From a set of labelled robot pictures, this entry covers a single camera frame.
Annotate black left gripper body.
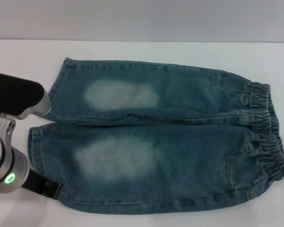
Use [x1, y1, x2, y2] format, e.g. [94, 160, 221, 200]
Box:
[21, 169, 50, 197]

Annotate blue denim shorts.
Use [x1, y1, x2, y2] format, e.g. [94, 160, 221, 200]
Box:
[28, 56, 284, 216]

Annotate silver left camera bracket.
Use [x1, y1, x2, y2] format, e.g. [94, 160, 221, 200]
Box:
[0, 112, 16, 145]

